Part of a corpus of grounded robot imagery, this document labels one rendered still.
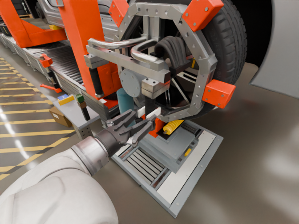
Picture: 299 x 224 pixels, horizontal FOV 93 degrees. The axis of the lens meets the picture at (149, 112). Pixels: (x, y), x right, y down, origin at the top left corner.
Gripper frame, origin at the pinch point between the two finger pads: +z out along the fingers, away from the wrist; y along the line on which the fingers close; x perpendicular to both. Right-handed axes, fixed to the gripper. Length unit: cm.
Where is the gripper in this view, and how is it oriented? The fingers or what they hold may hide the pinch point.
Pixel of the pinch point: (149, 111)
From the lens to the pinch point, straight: 50.7
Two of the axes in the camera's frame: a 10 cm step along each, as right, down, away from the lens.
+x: 0.0, -7.6, -6.5
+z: 6.6, -4.9, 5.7
